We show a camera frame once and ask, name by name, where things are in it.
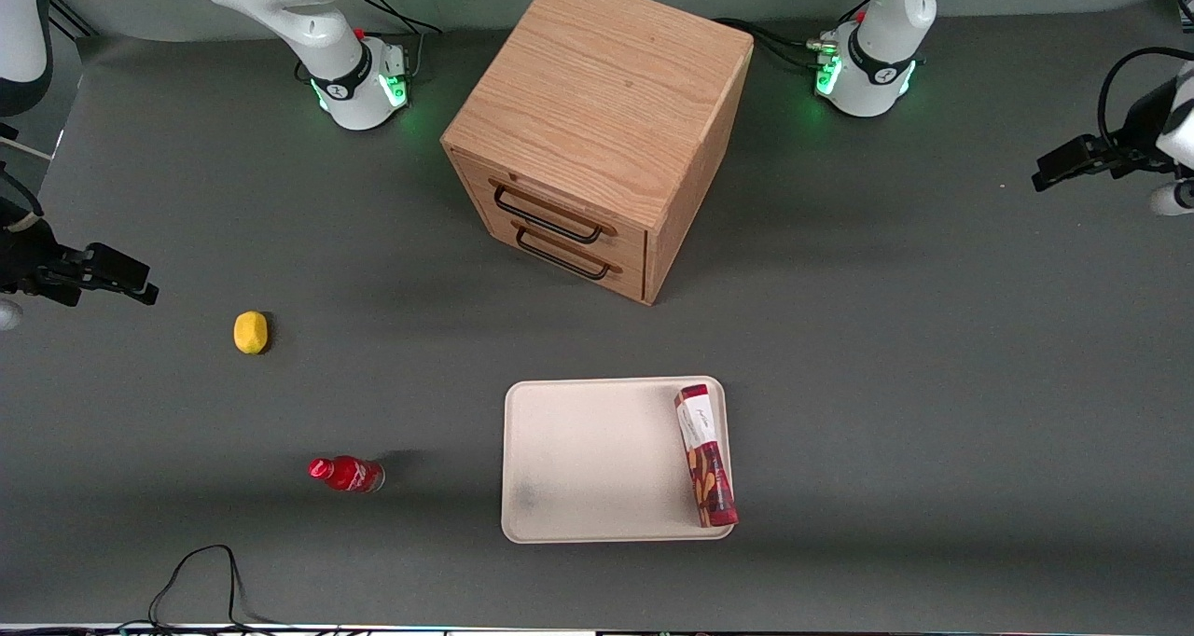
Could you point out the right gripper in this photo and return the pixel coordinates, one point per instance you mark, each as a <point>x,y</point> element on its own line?
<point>30,261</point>

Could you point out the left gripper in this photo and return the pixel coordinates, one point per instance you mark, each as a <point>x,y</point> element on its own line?
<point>1122,145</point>

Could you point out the red cookie box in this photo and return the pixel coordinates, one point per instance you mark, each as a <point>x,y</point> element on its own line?
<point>706,459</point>

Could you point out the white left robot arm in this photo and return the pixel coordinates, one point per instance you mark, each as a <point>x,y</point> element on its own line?
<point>881,67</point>

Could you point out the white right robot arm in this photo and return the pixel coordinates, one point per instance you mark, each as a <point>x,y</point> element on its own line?
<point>317,30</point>

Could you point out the beige rectangular plastic tray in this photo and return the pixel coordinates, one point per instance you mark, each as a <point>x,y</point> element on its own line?
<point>588,459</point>

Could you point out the yellow lemon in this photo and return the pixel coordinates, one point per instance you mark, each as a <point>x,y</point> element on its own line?
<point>250,332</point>

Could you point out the red soda bottle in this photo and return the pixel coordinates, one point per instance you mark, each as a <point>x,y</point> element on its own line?
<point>350,474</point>

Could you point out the dark grey table mat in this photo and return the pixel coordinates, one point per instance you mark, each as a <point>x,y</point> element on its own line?
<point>420,356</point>

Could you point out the oak wooden drawer cabinet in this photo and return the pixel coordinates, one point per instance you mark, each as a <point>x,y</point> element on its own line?
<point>597,95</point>

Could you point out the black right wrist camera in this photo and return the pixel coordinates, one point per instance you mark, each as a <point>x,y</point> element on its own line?
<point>23,249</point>

